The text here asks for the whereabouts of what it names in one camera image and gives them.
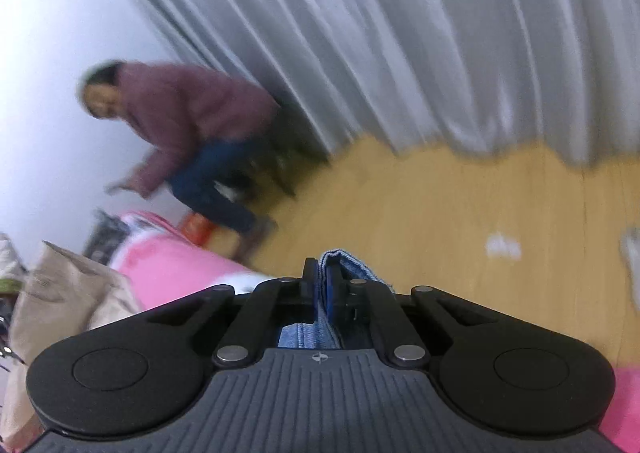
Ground blue denim jeans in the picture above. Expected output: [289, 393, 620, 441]
[277, 248, 398, 350]

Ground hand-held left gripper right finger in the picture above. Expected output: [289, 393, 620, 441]
[324, 265, 504, 369]

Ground beige hooded sweatshirt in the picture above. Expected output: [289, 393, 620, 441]
[9, 240, 147, 436]

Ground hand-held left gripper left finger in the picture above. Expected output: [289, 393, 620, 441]
[145, 257, 321, 368]

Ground dark stool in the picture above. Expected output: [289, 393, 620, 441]
[250, 130, 332, 200]

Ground pink floral blanket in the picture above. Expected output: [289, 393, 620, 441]
[0, 210, 640, 453]

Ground white paper scrap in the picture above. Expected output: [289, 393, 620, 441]
[485, 231, 522, 260]

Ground orange box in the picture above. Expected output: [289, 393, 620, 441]
[179, 213, 219, 245]

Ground grey curtain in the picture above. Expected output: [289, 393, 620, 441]
[85, 0, 640, 169]

